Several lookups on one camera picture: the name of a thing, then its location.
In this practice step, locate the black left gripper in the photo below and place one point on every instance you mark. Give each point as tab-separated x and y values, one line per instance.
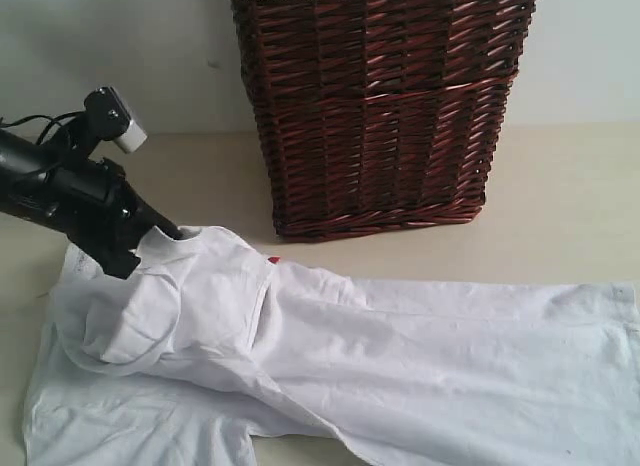
110	218

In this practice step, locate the white t-shirt red logo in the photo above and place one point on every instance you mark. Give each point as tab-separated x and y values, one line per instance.
210	343

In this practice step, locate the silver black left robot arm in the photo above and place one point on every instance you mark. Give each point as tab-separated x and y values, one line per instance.
32	182

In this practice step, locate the dark red wicker basket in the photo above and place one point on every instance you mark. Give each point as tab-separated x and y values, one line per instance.
378	115

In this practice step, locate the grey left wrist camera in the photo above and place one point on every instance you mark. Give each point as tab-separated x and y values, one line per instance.
107	118

